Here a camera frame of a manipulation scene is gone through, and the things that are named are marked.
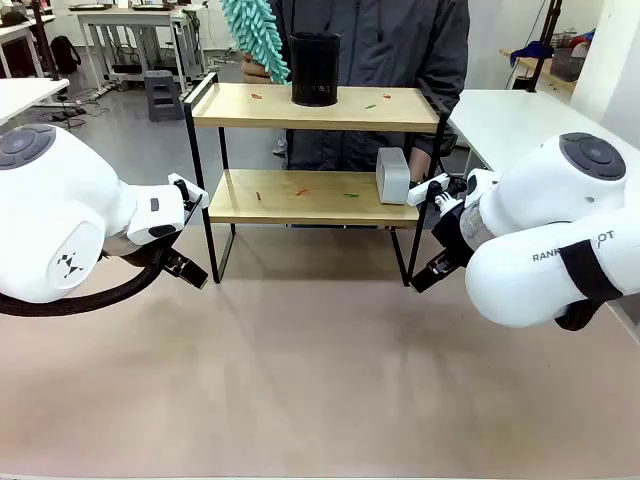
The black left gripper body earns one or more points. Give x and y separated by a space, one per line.
169 255

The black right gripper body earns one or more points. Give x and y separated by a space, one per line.
452 232

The white grey box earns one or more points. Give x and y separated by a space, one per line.
394 175

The teal chenille duster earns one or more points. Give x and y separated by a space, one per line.
257 35

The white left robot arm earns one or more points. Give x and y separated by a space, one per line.
60 200

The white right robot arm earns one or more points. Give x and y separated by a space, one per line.
550 200

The two-tier wood metal shelf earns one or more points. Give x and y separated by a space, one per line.
320 205

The person's left hand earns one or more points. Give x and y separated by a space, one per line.
419 170

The person's right hand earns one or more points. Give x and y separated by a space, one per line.
254 72

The large white table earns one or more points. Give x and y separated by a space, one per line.
500 125

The grey step stool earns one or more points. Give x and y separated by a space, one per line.
165 95

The person in grey jacket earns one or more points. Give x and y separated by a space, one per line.
390 45

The black stand pole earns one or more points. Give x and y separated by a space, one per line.
47 50
542 50

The wooden bench with clutter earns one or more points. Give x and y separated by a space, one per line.
565 62

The black cylindrical container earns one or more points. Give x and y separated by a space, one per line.
315 70

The white side table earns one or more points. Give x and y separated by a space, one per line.
25 92

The black backpack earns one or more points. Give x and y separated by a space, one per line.
65 52

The white background desk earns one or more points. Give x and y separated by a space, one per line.
125 17

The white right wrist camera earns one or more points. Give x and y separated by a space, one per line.
422 190

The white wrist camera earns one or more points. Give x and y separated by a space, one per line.
422 190
196 190

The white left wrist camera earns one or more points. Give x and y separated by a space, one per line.
196 190

